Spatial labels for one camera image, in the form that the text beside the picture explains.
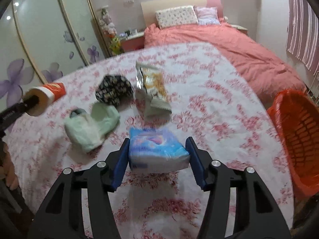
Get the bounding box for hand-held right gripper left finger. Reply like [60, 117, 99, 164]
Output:
[27, 138, 131, 239]

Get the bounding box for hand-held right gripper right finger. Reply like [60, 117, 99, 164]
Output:
[185, 137, 292, 239]

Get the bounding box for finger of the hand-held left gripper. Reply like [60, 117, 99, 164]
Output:
[21, 95, 40, 110]

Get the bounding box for paper cup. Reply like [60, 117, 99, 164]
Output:
[25, 82, 66, 117]

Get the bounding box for blue tissue pack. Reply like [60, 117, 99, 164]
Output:
[128, 127, 190, 173]

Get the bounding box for orange plastic basket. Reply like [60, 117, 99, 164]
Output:
[267, 89, 319, 197]

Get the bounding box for person's left hand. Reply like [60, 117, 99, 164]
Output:
[0, 141, 20, 190]

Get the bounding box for light green cloth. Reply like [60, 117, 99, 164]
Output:
[64, 103, 120, 153]

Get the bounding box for pink floral tablecloth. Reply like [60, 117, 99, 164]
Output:
[5, 42, 294, 239]

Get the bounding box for black floral scrunchie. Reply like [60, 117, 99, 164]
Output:
[95, 74, 134, 110]

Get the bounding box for wardrobe with purple flowers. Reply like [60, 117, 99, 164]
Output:
[0, 0, 110, 97]

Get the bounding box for silver snack bag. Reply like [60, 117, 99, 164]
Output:
[135, 62, 172, 117]

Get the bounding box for column of plush toys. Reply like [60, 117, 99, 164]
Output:
[98, 6, 124, 55]

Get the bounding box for pink nightstand with items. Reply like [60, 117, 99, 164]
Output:
[120, 35, 145, 53]

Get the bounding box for pink bed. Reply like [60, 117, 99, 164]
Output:
[144, 17, 306, 102]

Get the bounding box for bare pink nightstand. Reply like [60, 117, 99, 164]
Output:
[230, 23, 248, 36]

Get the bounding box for pink striped pillow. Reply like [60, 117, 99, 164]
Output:
[195, 6, 221, 25]

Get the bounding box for floral pillow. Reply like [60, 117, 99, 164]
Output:
[155, 5, 199, 29]

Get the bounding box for cream and pink headboard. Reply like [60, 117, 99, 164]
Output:
[141, 0, 223, 25]

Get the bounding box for pink striped curtain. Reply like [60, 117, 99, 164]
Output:
[285, 0, 319, 71]

